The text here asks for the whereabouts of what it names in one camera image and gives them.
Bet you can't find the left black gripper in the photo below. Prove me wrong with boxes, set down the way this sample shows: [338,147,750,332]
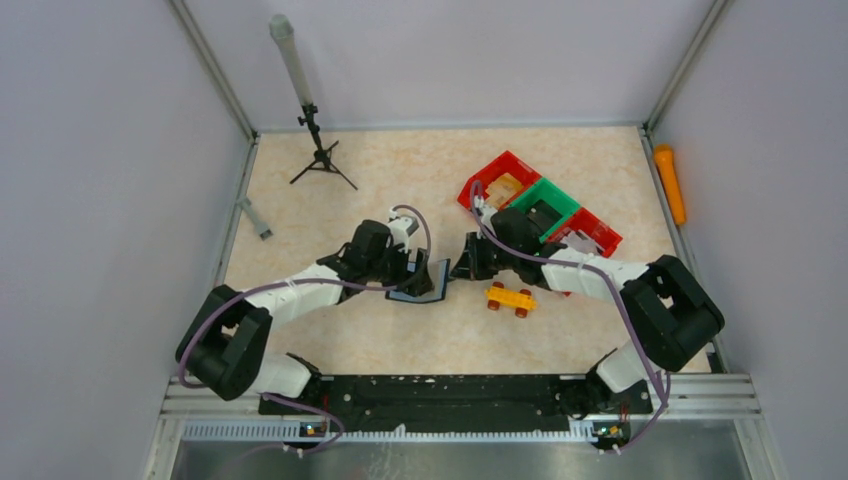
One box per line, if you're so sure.
[366,239,433,297]

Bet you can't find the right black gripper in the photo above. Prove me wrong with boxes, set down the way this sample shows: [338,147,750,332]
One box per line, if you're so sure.
[450,232,518,281]

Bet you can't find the black leather card holder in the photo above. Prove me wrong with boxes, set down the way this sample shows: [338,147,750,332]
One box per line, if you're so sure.
[384,254,451,305]

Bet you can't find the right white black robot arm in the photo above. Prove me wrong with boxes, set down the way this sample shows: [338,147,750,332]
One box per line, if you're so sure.
[449,208,725,418]

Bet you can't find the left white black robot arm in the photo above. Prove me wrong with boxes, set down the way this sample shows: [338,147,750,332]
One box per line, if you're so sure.
[175,213,433,414]

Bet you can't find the yellow toy brick car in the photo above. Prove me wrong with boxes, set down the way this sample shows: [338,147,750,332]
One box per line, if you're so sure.
[485,282,538,318]

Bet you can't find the red bin with wooden blocks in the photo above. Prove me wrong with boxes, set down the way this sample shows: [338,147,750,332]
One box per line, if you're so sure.
[457,150,542,210]

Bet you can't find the green plastic bin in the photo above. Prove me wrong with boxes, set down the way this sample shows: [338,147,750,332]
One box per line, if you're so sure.
[507,177,580,242]

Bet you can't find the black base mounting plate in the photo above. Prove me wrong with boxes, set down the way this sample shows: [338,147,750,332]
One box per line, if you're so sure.
[298,374,654,433]

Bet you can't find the red bin with plastic bags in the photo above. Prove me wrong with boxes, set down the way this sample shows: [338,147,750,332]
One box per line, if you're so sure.
[546,207,623,258]

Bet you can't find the small grey tool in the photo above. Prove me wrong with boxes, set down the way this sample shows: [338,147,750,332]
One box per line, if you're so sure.
[236,196,273,241]

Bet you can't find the orange flashlight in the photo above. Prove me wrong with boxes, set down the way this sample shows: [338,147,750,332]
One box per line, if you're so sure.
[653,144,687,226]

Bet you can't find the black tripod with grey tube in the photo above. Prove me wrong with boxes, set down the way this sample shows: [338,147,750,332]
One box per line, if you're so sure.
[269,14,358,191]

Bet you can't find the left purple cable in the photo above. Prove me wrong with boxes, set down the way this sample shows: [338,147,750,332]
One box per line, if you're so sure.
[177,203,433,458]

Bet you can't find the purple cable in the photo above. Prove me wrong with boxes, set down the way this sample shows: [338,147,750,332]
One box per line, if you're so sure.
[177,203,433,458]
[468,180,672,455]

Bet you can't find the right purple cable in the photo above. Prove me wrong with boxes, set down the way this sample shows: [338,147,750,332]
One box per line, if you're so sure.
[468,180,672,455]

